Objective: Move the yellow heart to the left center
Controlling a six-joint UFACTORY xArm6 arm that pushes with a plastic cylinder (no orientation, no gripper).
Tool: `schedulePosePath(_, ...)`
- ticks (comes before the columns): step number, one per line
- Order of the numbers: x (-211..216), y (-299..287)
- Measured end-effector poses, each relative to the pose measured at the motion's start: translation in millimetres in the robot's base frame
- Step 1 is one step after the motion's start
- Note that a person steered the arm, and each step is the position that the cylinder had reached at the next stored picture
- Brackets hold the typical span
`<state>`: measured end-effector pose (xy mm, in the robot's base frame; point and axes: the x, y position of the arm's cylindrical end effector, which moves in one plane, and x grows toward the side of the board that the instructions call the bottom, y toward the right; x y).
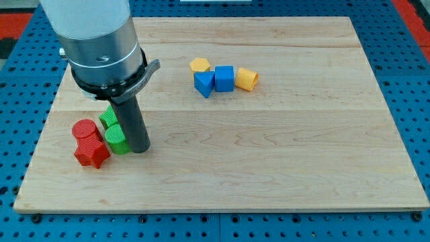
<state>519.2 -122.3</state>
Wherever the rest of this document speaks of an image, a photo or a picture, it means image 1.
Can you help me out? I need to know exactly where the blue cube block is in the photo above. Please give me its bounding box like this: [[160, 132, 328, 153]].
[[215, 65, 234, 92]]

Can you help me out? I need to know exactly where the green cube block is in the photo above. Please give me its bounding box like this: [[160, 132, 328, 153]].
[[99, 106, 118, 130]]

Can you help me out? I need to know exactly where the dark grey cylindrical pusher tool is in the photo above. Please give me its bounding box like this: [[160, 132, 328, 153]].
[[110, 97, 151, 153]]

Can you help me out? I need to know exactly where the red cylinder block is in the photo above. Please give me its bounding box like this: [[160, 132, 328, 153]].
[[72, 119, 103, 141]]

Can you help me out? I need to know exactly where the yellow heart block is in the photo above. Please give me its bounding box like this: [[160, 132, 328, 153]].
[[235, 67, 259, 91]]

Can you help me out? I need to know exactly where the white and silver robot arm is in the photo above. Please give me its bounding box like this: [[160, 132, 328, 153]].
[[40, 0, 143, 86]]

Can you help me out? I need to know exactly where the yellow hexagon block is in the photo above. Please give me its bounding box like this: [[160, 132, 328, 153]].
[[189, 58, 211, 75]]

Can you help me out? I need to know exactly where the blue triangle block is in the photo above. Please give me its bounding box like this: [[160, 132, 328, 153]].
[[193, 71, 215, 98]]

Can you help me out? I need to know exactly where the red star block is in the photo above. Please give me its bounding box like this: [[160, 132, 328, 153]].
[[74, 136, 111, 169]]

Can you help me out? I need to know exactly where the black clamp with grey lever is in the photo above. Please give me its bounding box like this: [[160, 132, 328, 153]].
[[71, 49, 161, 104]]

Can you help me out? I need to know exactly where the light wooden board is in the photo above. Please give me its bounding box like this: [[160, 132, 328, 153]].
[[14, 17, 429, 214]]

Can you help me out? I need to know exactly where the green cylinder block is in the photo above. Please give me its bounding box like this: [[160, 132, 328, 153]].
[[105, 124, 130, 155]]

